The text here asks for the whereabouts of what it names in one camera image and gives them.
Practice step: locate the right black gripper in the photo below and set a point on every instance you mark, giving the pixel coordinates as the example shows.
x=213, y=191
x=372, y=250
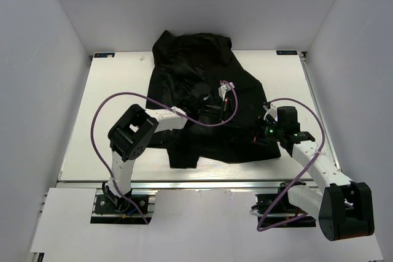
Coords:
x=260, y=130

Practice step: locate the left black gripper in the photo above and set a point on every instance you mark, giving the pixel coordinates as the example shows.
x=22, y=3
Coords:
x=221, y=112

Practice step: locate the black zip jacket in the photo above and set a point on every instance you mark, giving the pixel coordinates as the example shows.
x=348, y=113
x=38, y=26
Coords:
x=200, y=74

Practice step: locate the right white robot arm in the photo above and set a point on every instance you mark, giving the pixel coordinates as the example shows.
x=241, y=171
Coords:
x=342, y=207

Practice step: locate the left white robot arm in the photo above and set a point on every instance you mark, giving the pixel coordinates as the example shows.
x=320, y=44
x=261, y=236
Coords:
x=133, y=131

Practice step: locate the right blue table label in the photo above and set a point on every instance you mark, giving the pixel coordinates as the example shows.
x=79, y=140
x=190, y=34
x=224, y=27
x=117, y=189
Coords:
x=286, y=52

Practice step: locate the blue table label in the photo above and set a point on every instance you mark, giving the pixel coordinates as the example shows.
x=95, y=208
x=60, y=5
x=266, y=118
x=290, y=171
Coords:
x=104, y=55
x=286, y=52

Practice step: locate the left blue table label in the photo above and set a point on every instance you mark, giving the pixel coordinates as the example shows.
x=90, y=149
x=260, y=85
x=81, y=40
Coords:
x=104, y=55

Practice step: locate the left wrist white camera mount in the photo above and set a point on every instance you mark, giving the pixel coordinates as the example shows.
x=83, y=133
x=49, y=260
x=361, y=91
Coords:
x=224, y=88

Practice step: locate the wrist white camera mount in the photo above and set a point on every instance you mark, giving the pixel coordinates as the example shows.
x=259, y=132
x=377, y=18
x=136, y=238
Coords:
x=270, y=112
x=224, y=88

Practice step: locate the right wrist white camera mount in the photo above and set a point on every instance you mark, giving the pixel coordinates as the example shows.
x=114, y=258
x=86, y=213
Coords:
x=270, y=112

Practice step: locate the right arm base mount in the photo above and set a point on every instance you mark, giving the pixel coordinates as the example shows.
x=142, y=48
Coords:
x=283, y=211

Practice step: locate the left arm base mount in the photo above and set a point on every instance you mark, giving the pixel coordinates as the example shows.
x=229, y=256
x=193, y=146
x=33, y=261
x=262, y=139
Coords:
x=104, y=211

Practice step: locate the aluminium table edge rail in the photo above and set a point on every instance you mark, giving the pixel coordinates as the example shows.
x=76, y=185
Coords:
x=181, y=184

